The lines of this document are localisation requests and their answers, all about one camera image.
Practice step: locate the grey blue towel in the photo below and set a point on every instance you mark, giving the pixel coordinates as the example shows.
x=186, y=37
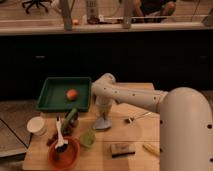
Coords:
x=102, y=123

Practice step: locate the green plastic tray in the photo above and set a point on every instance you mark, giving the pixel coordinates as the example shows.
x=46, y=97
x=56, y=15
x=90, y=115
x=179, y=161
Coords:
x=53, y=96

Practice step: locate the green cucumber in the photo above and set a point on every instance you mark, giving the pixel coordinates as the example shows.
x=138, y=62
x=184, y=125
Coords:
x=71, y=115

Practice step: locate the red orange apple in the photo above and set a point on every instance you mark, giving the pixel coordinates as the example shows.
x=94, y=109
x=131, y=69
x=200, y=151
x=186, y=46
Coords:
x=71, y=94

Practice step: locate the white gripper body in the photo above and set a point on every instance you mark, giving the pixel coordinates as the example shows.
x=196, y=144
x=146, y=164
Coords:
x=103, y=105

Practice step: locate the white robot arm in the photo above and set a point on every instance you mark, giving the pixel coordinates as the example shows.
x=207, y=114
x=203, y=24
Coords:
x=186, y=121

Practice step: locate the seated person in background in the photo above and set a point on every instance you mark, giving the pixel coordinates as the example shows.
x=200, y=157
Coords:
x=163, y=8

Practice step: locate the red orange bowl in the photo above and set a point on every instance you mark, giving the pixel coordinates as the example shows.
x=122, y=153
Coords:
x=66, y=159

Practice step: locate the white paper cup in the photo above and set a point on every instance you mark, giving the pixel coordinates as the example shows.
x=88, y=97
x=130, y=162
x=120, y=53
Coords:
x=36, y=126

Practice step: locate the black office chair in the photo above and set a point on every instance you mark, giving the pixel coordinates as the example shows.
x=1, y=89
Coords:
x=38, y=3

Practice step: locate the white plastic spatula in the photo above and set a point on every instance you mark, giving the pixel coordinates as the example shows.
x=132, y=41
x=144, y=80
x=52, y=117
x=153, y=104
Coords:
x=62, y=143

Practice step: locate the sponge with dark base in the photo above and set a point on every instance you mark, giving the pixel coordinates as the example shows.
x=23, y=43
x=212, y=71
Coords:
x=119, y=149

